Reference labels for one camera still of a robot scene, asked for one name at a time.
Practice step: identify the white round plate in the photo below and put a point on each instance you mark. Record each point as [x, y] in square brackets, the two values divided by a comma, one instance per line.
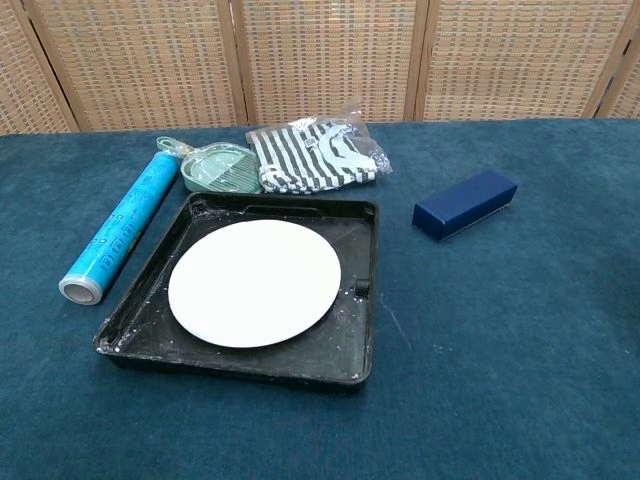
[255, 282]

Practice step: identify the black square plastic tray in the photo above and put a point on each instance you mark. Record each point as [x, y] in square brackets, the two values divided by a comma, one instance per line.
[280, 365]

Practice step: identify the bagged striped cloth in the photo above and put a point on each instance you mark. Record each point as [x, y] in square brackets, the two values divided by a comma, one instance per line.
[310, 157]

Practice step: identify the green heart-shaped plastic scoop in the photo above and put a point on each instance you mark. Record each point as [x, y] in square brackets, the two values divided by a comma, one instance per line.
[220, 172]

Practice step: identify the dark blue rectangular box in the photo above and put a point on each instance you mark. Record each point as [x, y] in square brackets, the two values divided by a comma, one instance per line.
[462, 202]

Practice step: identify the woven rattan folding screen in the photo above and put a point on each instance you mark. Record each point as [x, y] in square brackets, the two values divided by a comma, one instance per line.
[320, 60]

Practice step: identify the blue cling film roll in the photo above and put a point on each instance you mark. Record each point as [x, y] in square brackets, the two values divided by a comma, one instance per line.
[125, 225]

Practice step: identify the teal velvet tablecloth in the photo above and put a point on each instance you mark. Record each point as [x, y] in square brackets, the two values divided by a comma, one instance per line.
[450, 425]

